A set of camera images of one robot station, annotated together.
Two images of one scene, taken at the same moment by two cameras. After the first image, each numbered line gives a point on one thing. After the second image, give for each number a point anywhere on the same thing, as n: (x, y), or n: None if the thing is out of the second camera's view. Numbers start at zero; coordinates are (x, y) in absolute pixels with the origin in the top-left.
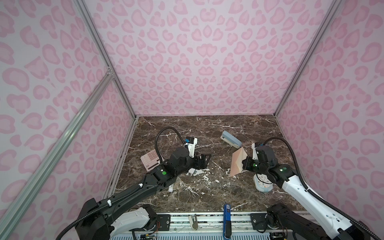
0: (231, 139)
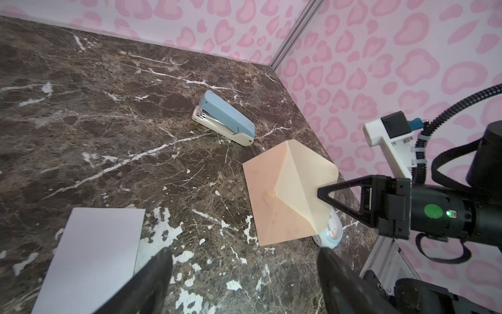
0: (217, 114)
